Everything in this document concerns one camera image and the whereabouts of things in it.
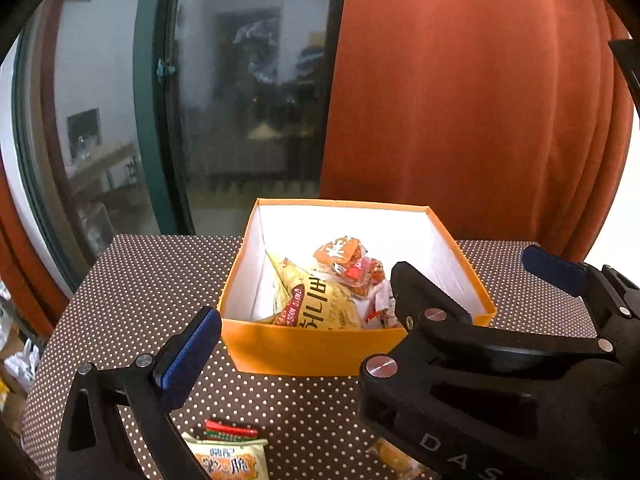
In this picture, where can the orange curtain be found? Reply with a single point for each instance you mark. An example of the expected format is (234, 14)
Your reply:
(38, 299)
(509, 118)

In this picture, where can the orange curtain right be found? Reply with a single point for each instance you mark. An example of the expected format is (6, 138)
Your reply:
(509, 118)

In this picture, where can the brown polka dot tablecloth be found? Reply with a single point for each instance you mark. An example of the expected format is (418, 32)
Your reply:
(146, 288)

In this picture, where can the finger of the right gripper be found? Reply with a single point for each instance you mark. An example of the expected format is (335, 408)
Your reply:
(611, 299)
(414, 294)

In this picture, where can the orange curtain left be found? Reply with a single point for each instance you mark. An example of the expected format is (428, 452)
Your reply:
(38, 299)

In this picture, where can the red snack packet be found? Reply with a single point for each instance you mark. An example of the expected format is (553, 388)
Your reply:
(222, 432)

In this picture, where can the cream biscuit snack packet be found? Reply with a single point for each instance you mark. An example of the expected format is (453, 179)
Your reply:
(237, 460)

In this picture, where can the yellow cake snack packet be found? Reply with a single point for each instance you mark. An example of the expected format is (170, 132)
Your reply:
(404, 466)

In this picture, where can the orange cardboard box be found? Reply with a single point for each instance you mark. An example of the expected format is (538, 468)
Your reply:
(294, 229)

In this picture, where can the orange snack packet in box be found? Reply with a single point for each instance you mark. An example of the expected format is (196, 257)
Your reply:
(346, 259)

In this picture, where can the yellow honey butter chip bag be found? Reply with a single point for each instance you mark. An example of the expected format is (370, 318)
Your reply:
(290, 296)

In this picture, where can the green framed glass door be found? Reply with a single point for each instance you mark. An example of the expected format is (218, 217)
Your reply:
(168, 117)

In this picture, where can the white red snack bag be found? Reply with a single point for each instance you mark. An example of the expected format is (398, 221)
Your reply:
(377, 309)

